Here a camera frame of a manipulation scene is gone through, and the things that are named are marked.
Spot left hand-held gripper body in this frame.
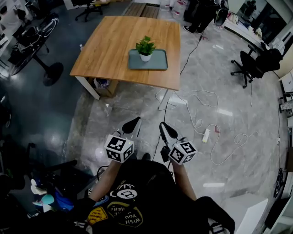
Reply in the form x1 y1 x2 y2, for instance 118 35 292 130
104 130 140 164

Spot white box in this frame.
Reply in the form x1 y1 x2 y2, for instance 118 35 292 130
220 193 269 234

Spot black office chair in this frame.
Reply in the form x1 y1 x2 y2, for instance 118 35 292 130
230 44 284 89
71 0 104 22

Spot wooden slatted bench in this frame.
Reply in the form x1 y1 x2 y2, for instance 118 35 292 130
124 3 160 19

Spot wooden table white legs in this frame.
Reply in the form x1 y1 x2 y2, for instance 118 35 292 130
69 16 182 112

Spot blue and white toy pile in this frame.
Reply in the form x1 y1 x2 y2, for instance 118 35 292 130
30 179 75 213

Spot cardboard box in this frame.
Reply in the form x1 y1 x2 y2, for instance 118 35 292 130
92 77 119 98

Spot person's left forearm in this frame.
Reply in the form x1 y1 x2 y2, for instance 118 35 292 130
88 160 122 202

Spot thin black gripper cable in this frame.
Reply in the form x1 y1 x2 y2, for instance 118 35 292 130
152 100 170 161

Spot green potted flower white pot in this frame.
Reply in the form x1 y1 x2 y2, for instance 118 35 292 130
135 35 157 63

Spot person's right forearm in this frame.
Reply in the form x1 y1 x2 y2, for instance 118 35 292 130
170 163 198 202

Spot clear water jug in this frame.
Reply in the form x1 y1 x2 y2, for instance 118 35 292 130
158 0 171 12
171 0 191 19

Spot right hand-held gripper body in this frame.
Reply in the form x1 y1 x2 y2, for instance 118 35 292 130
160 137 198 165

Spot white power strip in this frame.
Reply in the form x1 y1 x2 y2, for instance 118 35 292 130
202 128 212 144

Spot grey-green rectangular tray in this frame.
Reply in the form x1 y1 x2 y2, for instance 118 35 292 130
128 48 169 71

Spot person's black printed shirt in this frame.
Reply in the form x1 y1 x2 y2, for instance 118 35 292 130
74 159 236 234

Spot white cable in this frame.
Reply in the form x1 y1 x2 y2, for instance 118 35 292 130
155 88 260 166

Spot black round pedestal table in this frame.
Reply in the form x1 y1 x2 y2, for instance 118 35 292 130
8 12 65 87

